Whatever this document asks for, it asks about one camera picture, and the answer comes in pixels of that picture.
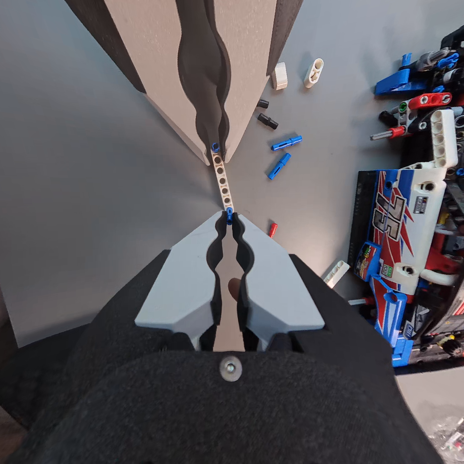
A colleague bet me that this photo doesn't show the white two-hole toy connector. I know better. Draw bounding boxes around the white two-hole toy connector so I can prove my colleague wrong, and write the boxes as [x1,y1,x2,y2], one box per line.
[303,58,324,88]

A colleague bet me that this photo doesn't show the white curved toy brick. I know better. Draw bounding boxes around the white curved toy brick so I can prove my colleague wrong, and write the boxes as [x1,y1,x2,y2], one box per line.
[272,62,289,90]

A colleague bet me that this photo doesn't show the toy brick race car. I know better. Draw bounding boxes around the toy brick race car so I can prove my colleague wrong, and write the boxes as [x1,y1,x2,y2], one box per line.
[348,25,464,367]

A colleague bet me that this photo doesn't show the crumpled clear plastic bags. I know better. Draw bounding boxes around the crumpled clear plastic bags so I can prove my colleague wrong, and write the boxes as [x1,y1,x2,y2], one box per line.
[422,413,464,459]

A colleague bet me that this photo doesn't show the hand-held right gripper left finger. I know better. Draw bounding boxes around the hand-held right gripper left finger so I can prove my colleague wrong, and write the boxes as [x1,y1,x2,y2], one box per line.
[135,211,223,351]

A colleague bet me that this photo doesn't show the thick white holed toy beam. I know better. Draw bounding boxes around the thick white holed toy beam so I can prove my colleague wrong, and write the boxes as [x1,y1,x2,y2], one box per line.
[322,260,350,289]

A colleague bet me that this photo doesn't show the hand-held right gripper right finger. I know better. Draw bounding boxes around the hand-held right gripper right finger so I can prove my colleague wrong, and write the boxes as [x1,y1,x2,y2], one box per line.
[233,212,325,352]

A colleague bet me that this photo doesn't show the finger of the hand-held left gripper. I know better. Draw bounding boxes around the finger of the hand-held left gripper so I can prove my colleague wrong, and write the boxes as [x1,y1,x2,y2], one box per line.
[103,0,218,167]
[203,0,278,164]

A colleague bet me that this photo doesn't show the thin white holed toy beam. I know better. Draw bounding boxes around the thin white holed toy beam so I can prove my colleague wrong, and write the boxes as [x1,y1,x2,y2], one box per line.
[211,150,234,211]

